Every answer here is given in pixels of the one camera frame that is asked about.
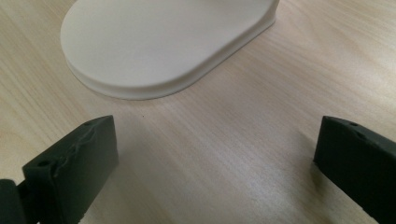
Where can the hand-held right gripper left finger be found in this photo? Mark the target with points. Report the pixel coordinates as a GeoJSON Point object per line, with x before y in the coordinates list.
{"type": "Point", "coordinates": [71, 174]}

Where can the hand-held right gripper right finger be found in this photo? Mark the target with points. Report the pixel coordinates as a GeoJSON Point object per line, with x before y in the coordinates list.
{"type": "Point", "coordinates": [358, 161]}

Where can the white oval stand base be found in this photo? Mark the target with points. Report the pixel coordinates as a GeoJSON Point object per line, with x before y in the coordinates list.
{"type": "Point", "coordinates": [155, 46]}

